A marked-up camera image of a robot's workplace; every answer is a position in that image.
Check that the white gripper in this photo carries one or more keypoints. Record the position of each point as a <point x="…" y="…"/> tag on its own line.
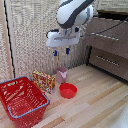
<point x="62" y="37"/>

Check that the red bowl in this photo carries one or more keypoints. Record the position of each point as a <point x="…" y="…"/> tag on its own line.
<point x="68" y="90"/>

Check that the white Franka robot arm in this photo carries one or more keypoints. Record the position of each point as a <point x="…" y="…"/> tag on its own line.
<point x="71" y="13"/>

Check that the red plastic shopping basket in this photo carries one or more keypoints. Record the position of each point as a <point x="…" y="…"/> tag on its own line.
<point x="23" y="101"/>

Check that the pink cup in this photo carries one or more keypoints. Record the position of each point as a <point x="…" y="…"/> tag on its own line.
<point x="61" y="74"/>

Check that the yellow red snack box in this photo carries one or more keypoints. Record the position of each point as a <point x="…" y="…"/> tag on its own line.
<point x="43" y="81"/>

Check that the brown drawer cabinet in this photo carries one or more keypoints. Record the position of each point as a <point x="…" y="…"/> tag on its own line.
<point x="108" y="45"/>

